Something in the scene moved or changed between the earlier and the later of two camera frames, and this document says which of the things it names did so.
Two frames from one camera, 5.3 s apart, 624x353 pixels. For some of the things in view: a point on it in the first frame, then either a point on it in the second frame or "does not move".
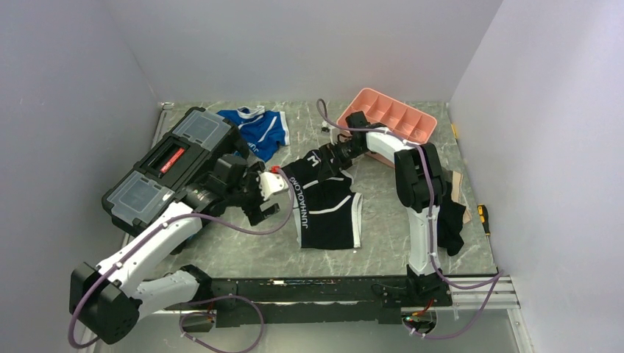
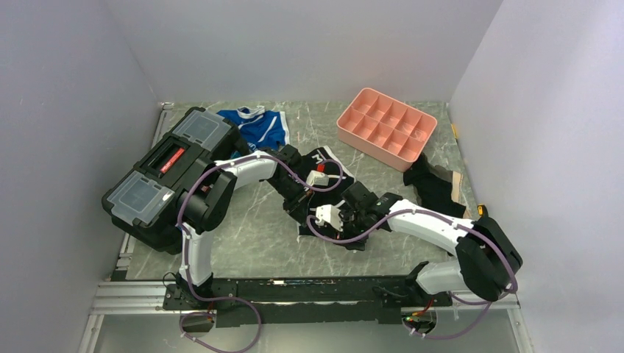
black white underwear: x=328 y=213 does not move
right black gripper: x=332 y=151 -> x=345 y=215
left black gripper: x=254 y=212 -> x=297 y=207
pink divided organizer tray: x=382 y=112 does not move
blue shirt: x=266 y=132 does not move
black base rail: x=238 y=301 does not move
